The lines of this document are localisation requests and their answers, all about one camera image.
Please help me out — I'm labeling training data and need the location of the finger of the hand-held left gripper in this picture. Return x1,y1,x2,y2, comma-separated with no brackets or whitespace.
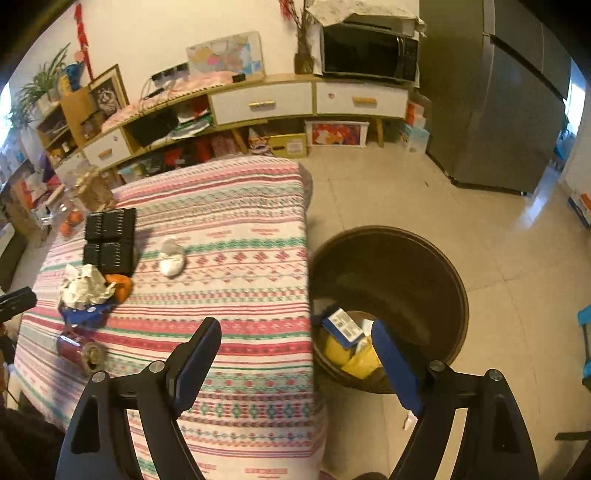
0,287,38,324

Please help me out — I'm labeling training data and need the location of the wooden open shelf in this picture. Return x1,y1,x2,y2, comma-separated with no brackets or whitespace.
34,85,95,167

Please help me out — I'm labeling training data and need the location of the green potted plant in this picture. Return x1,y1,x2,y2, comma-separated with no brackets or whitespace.
7,44,75,125

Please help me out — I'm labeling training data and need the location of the white crumpled tissue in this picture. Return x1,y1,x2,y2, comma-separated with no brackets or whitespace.
158,236,188,278

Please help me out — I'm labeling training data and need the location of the red hanging decoration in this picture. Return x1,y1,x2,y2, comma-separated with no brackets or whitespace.
74,2,95,81

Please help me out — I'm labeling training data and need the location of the black plastic tray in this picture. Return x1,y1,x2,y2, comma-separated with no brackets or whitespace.
83,208,138,278

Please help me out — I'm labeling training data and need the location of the vase with dry branches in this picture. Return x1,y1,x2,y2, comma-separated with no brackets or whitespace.
279,0,324,75

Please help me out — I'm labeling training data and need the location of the yellow cardboard box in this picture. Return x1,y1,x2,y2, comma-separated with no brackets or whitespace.
269,133,308,158

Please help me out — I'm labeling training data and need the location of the clear box of sticks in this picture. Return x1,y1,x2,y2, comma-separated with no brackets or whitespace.
69,161,116,213

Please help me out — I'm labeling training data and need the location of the black microwave oven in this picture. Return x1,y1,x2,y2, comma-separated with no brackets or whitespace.
321,21,420,84

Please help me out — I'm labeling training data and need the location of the framed picture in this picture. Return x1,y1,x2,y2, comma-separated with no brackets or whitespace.
89,64,130,121

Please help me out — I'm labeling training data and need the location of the stack of pale boxes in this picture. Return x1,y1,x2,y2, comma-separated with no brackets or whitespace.
397,102,430,155

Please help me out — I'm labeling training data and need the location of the white box with red print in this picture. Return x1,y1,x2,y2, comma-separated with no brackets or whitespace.
305,119,370,147

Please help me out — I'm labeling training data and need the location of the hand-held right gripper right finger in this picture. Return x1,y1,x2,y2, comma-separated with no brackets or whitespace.
370,318,540,480

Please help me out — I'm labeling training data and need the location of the clear bag of oranges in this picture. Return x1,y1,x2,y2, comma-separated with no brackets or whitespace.
55,198,88,241

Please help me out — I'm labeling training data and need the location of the brown round trash bin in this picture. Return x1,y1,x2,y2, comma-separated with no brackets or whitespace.
308,225,470,395

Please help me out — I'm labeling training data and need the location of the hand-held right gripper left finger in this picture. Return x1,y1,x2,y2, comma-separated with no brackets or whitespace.
54,318,222,480

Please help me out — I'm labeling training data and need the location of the white power strip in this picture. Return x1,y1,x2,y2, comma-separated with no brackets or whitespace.
151,62,190,86

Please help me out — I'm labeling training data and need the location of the red drink can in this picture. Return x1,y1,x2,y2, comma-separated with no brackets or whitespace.
56,330,109,374

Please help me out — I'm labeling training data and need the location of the blue and white box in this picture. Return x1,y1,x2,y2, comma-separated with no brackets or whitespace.
321,308,365,349

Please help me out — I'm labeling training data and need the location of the printed paper bag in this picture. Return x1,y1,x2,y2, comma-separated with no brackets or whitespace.
249,129,273,155

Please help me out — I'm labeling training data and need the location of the printed cloth cover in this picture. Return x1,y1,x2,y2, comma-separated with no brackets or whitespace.
307,0,428,38

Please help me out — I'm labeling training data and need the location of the striped patterned tablecloth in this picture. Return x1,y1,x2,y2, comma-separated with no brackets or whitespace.
14,154,328,480

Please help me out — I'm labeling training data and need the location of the yellow plastic bag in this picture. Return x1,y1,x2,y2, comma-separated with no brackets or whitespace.
323,335,384,379

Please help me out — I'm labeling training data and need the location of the white and wood cabinet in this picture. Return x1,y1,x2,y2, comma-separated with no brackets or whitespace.
81,74,411,171

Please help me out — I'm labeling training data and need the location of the black box on shelf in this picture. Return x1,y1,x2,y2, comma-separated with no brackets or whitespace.
124,111,178,146

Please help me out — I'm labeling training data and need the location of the colourful map board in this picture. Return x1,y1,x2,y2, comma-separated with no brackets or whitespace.
186,31,265,77

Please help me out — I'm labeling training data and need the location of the blue plastic stool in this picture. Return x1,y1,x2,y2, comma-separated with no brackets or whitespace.
577,305,591,384

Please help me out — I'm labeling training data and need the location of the crumpled white paper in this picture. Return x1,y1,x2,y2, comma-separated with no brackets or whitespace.
59,263,116,310

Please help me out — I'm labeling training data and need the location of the grey refrigerator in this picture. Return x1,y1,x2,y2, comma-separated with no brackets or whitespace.
418,0,573,197

